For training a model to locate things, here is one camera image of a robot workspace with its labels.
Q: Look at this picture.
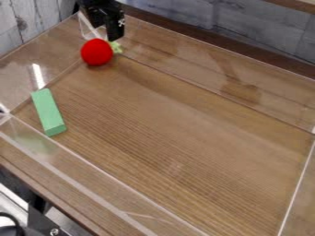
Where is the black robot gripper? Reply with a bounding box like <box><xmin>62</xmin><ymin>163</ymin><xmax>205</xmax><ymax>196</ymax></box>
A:
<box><xmin>76</xmin><ymin>0</ymin><xmax>125</xmax><ymax>41</ymax></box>

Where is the red strawberry toy fruit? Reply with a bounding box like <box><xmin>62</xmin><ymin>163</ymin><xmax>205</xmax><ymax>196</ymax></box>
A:
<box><xmin>80</xmin><ymin>39</ymin><xmax>122</xmax><ymax>66</ymax></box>

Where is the green rectangular block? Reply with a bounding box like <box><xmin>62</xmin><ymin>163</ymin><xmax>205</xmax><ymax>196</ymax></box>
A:
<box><xmin>30</xmin><ymin>88</ymin><xmax>66</xmax><ymax>136</ymax></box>

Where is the clear acrylic tray wall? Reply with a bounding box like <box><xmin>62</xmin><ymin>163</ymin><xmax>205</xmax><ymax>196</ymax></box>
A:
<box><xmin>0</xmin><ymin>17</ymin><xmax>315</xmax><ymax>236</ymax></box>

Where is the black metal bracket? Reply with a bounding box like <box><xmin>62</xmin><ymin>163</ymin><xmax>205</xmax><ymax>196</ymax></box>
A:
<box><xmin>26</xmin><ymin>206</ymin><xmax>74</xmax><ymax>236</ymax></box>

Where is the black cable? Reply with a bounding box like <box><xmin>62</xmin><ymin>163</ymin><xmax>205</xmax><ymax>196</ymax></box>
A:
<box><xmin>0</xmin><ymin>211</ymin><xmax>25</xmax><ymax>236</ymax></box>

